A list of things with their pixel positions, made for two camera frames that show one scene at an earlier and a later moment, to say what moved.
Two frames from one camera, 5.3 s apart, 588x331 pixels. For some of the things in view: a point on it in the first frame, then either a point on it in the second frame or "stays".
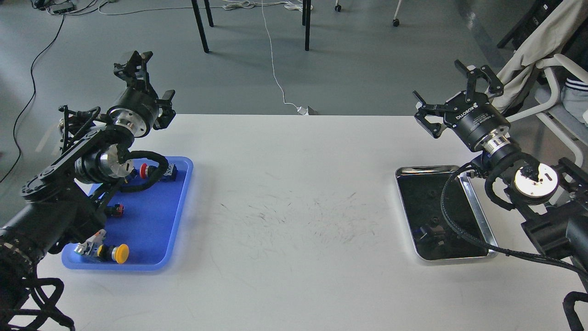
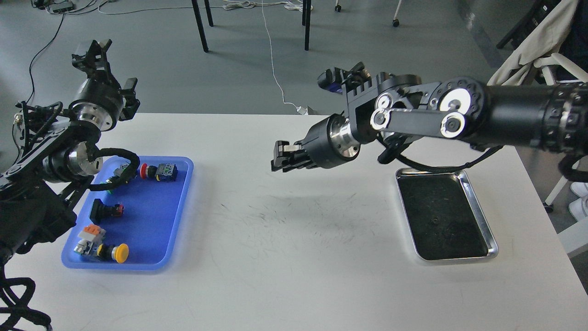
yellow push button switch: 119,253 stays
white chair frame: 554,66 stays
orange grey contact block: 84,248 stays
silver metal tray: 433,238 stays
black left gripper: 137,108 -> 99,103
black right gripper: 471,113 -> 329,142
